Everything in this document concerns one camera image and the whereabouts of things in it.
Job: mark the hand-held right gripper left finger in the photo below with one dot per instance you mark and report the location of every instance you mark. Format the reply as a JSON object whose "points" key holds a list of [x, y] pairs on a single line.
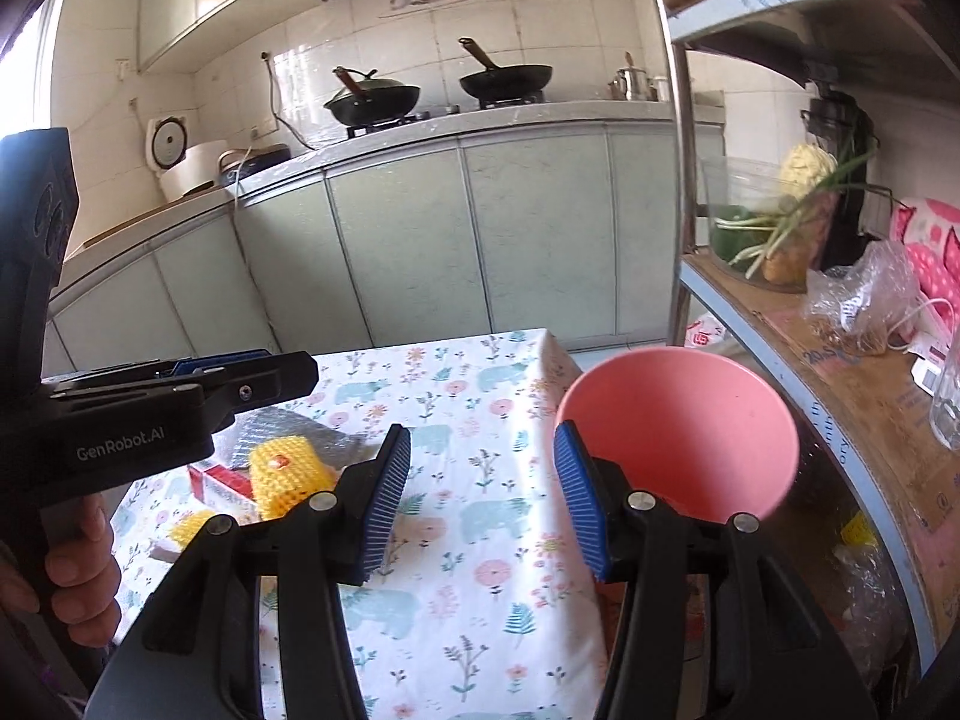
{"points": [[386, 502]]}

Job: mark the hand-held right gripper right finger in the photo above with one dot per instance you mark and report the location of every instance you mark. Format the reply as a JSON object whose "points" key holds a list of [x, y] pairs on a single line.
{"points": [[577, 502]]}

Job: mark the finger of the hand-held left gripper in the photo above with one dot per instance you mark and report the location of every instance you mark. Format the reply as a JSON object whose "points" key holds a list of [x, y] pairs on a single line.
{"points": [[255, 386], [217, 366]]}

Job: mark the silver glitter foil piece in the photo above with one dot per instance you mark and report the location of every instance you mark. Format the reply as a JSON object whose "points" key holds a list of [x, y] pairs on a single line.
{"points": [[337, 446]]}

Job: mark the pink plastic basin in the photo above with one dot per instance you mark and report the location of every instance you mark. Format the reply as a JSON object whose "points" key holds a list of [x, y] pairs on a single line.
{"points": [[675, 420]]}

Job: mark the person's left hand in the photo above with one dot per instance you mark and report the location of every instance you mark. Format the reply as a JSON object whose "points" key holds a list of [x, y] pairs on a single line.
{"points": [[94, 585]]}

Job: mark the large yellow foam net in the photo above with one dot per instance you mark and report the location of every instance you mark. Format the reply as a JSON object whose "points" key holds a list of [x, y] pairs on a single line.
{"points": [[289, 476]]}

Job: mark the floral bear tablecloth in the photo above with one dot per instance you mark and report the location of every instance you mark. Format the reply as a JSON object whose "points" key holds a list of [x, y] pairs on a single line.
{"points": [[465, 427]]}

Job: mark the red and white box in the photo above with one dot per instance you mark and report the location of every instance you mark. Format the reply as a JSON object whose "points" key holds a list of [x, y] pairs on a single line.
{"points": [[217, 491]]}

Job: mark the small yellow foam net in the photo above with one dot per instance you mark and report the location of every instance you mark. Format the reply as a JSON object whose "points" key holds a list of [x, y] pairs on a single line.
{"points": [[191, 526]]}

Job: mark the white rice cooker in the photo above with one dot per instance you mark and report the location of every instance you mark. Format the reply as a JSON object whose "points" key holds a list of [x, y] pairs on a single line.
{"points": [[191, 169]]}

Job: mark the black electric cooker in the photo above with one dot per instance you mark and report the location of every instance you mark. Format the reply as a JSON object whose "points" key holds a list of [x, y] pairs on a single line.
{"points": [[259, 159]]}

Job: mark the red and white bag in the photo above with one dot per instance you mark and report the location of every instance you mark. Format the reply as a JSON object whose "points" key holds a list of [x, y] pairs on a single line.
{"points": [[705, 331]]}

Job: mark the pale green kitchen cabinet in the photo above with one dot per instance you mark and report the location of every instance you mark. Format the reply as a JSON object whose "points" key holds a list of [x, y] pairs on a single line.
{"points": [[420, 240]]}

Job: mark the yellow plastic bag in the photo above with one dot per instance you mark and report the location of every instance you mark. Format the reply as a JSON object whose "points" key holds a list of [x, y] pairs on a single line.
{"points": [[855, 531]]}

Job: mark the black wok with lid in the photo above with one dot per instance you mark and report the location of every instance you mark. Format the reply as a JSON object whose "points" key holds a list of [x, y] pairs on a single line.
{"points": [[375, 101]]}

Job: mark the green onions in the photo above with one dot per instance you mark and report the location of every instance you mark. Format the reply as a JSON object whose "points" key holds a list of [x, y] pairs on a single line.
{"points": [[757, 223]]}

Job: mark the gas stove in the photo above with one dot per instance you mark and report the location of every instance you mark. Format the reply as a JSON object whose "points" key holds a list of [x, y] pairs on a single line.
{"points": [[450, 114]]}

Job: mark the cabbage and vegetables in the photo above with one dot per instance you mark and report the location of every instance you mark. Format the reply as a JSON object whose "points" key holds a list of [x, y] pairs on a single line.
{"points": [[731, 187]]}

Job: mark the metal shelf rack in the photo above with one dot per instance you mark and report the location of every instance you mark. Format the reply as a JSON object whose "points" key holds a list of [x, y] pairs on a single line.
{"points": [[679, 165]]}

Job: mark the clear plastic bag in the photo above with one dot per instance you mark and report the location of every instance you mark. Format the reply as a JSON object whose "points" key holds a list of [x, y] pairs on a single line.
{"points": [[862, 292]]}

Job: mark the glass jar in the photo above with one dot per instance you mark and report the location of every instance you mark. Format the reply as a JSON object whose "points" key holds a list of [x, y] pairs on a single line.
{"points": [[946, 412]]}

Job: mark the cauliflower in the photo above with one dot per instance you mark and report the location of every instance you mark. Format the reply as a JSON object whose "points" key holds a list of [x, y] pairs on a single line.
{"points": [[806, 169]]}

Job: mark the small steel pot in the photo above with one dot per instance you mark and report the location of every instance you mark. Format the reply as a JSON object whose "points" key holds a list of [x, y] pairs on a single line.
{"points": [[663, 88]]}

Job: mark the steel kettle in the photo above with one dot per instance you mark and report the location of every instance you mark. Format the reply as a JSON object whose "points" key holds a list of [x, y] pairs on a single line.
{"points": [[630, 82]]}

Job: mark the pink dotted bag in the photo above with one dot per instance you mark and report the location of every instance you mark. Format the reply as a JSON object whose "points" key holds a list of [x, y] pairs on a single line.
{"points": [[930, 247]]}

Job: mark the black blender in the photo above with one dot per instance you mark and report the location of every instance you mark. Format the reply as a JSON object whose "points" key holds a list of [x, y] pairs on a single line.
{"points": [[844, 135]]}

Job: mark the wall outlet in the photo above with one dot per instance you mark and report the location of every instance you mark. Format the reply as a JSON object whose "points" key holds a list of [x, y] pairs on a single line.
{"points": [[124, 69]]}

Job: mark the upper wall cabinet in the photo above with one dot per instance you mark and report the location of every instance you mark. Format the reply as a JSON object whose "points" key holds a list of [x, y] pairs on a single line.
{"points": [[217, 0]]}

